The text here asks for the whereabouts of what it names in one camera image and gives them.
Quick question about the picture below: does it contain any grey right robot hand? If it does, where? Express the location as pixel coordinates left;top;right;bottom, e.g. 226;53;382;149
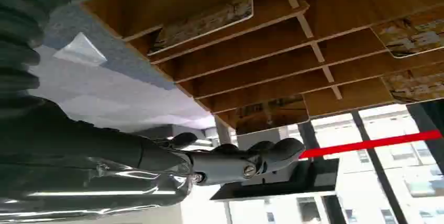
0;98;306;224

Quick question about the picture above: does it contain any wooden card box with dividers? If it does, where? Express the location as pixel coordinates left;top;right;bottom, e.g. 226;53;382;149
81;0;444;137

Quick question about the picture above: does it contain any printed card with white edge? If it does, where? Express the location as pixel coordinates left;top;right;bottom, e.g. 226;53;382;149
235;95;310;136
370;5;444;59
148;0;254;57
381;64;444;105

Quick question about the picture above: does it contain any clear plastic tape piece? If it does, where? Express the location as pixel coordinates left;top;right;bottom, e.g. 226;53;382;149
53;32;108;66

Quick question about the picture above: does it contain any black flat stand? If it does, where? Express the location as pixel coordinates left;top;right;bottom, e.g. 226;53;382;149
209;158;340;202

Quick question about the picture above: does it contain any dark window post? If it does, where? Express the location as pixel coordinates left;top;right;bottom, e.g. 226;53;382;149
350;110;409;224

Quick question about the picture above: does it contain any ribbed grey right arm sleeve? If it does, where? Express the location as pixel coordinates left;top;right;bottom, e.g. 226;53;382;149
0;0;72;119

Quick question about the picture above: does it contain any red strip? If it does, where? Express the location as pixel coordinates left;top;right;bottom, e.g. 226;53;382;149
299;129;443;160

